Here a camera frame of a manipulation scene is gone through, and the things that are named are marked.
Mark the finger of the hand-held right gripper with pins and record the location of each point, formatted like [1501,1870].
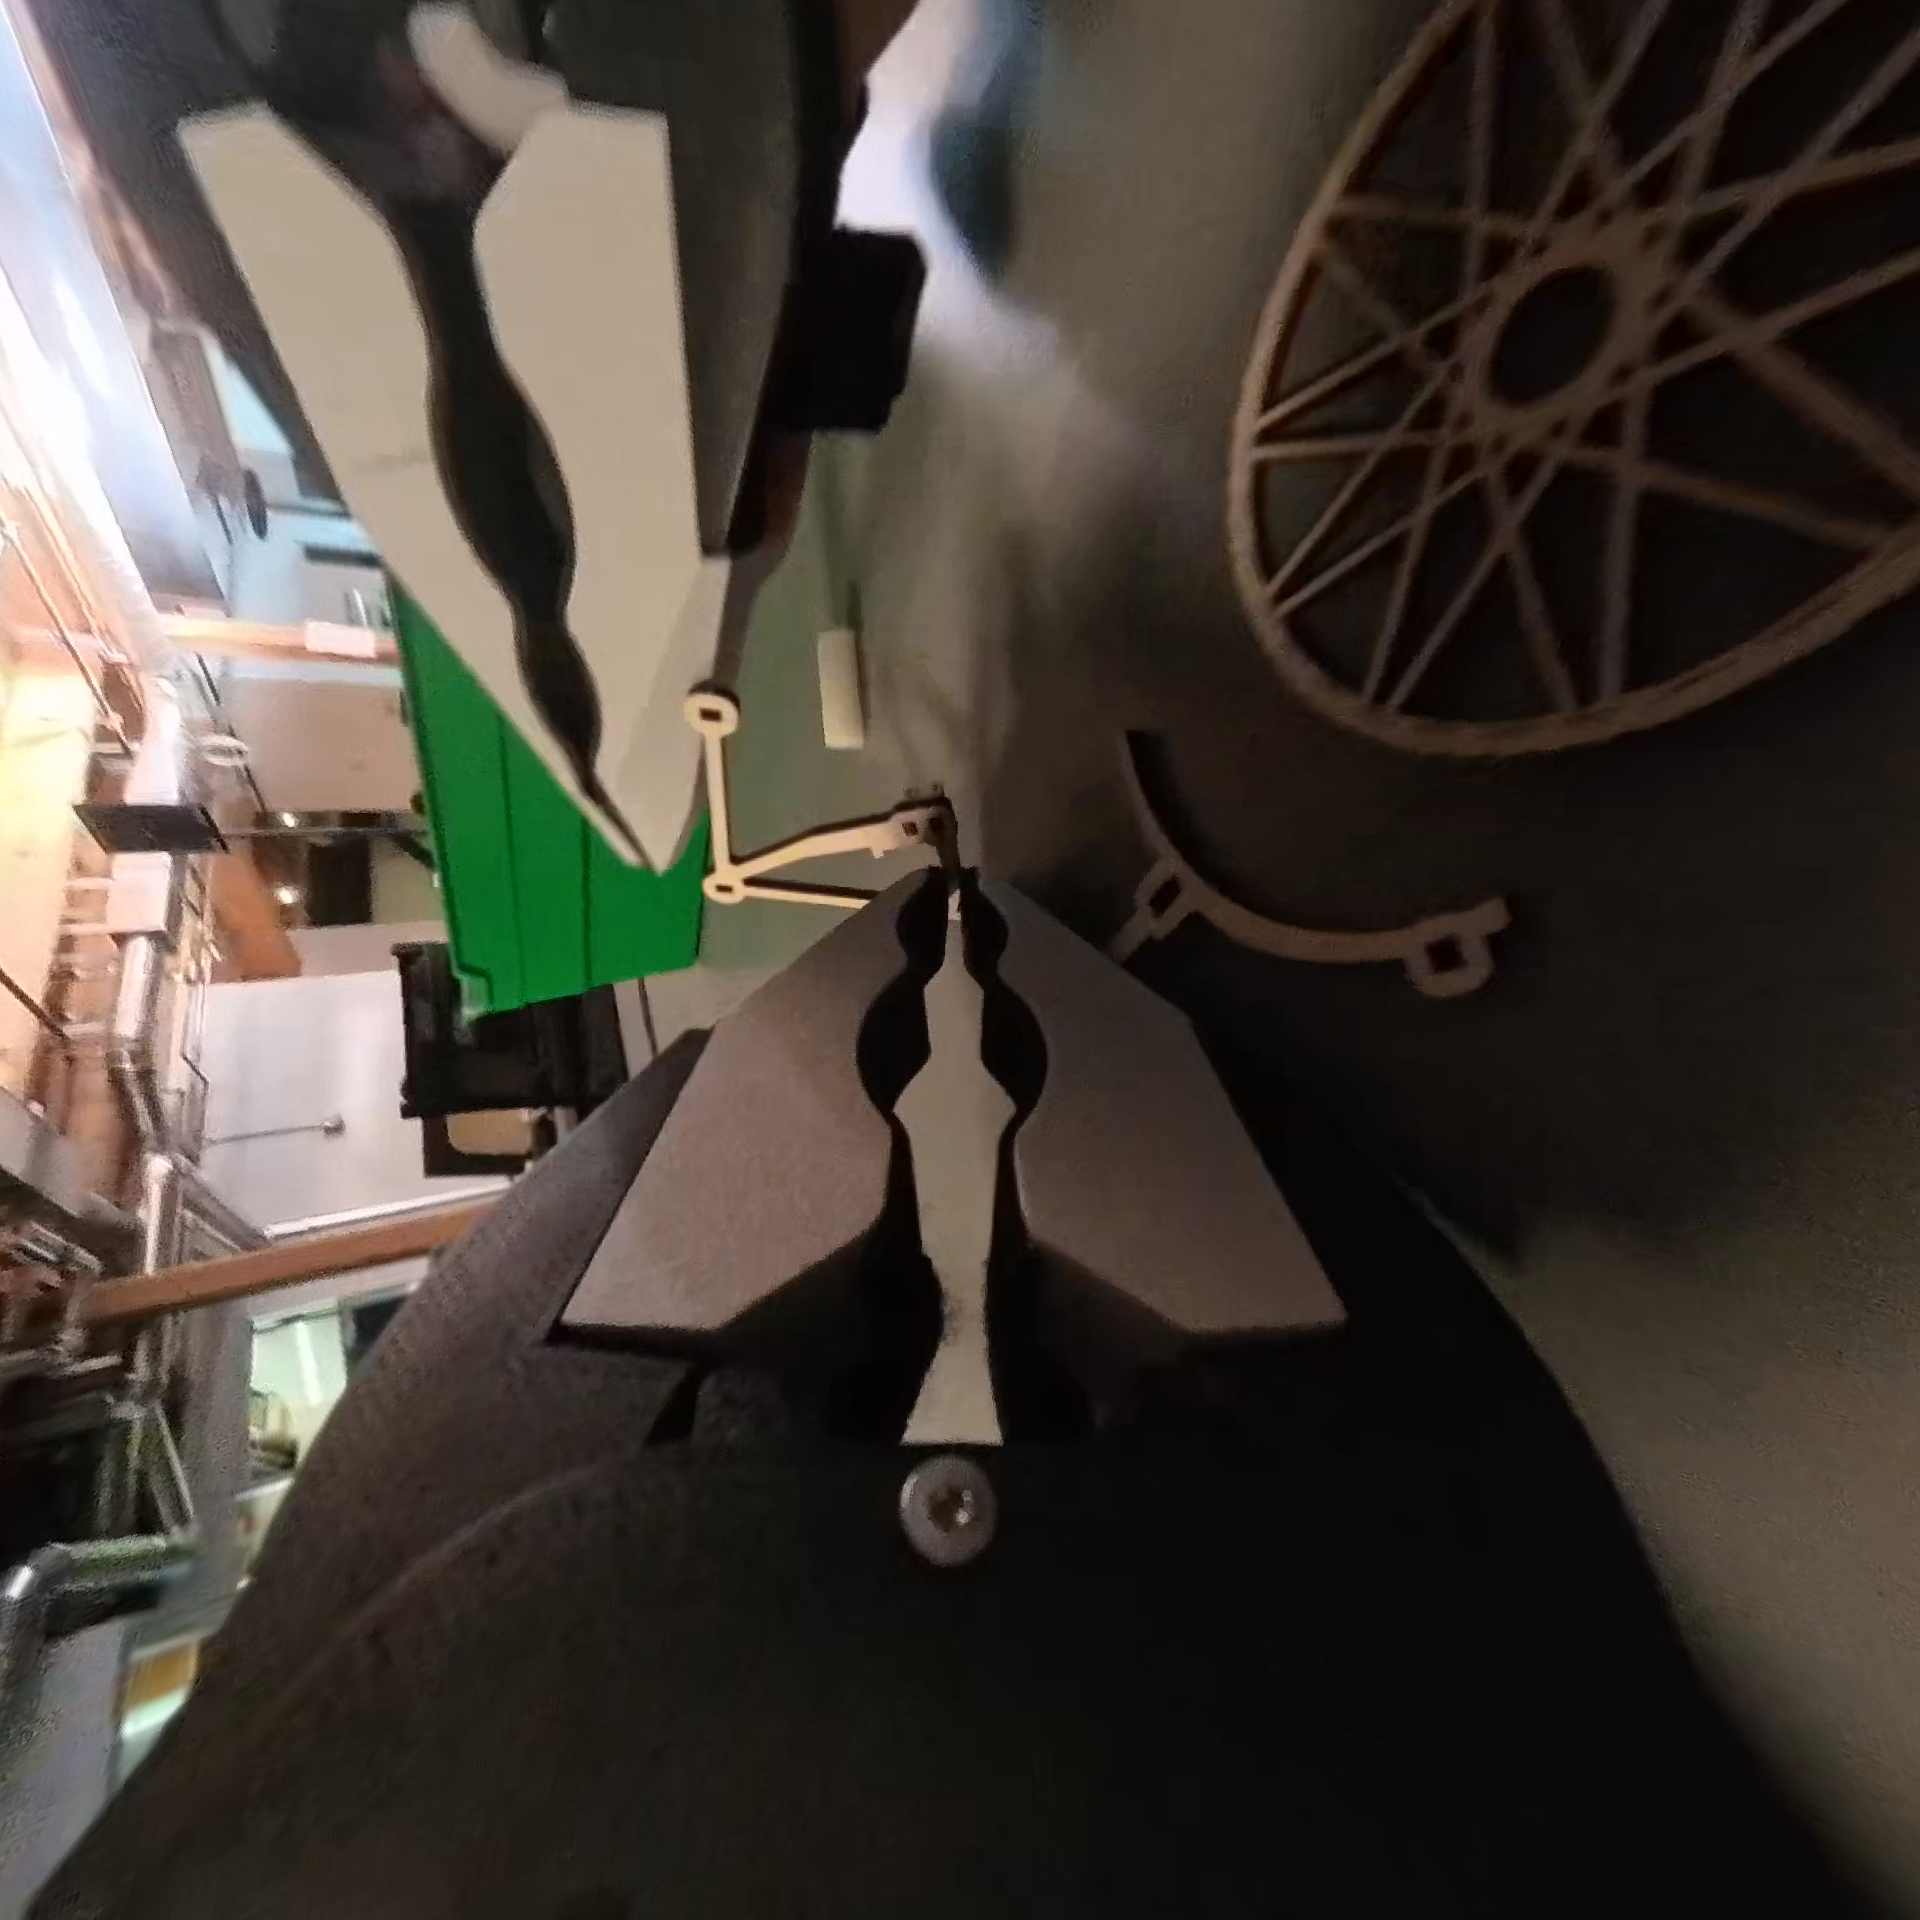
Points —
[615,451]
[346,405]

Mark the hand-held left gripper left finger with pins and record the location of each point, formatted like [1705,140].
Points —
[735,1200]

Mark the wooden fender arc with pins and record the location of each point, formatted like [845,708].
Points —
[1289,933]

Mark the black office chair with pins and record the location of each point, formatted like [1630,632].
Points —
[481,1049]

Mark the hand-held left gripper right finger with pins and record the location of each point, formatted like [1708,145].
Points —
[1170,1200]

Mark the wooden spoked wheel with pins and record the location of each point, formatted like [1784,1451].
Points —
[1253,451]

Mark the green plastic bin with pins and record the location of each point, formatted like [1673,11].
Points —
[511,840]

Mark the pale wax stick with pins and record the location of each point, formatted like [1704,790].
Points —
[842,690]

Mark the wooden triangular frame part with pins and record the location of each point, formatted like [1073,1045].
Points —
[718,810]

